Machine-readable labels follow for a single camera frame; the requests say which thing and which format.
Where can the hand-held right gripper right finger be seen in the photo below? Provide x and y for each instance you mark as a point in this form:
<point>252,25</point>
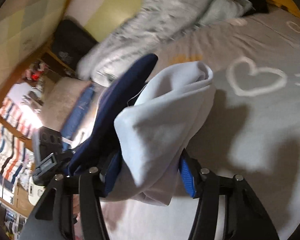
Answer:
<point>187,177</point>

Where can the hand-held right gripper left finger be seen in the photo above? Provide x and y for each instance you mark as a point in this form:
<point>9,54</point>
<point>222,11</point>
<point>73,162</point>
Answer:
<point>112,171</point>

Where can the white and navy varsity jacket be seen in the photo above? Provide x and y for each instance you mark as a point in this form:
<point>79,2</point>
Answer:
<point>160,130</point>

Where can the white desk lamp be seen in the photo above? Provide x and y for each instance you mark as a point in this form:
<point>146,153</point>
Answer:
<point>67,140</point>

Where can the striped curtain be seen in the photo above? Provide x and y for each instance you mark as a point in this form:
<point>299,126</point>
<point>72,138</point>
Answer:
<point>10,130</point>

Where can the blue pillow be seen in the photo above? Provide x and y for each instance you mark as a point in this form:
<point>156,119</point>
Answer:
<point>80,110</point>

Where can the beige pillow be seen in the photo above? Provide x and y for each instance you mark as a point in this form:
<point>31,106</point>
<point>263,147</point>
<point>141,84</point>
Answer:
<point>62,100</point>

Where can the grey crumpled duvet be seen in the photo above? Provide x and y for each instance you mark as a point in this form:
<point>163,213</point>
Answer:
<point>165,17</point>

